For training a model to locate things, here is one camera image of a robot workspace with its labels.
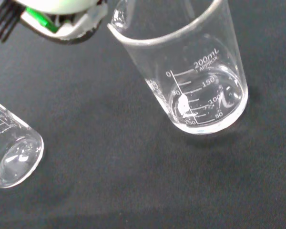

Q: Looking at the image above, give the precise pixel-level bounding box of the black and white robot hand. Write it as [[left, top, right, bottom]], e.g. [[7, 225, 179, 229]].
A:
[[0, 0, 109, 46]]

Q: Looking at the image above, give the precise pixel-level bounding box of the black bench cloth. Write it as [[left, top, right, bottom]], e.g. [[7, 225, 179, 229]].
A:
[[0, 0, 286, 229]]

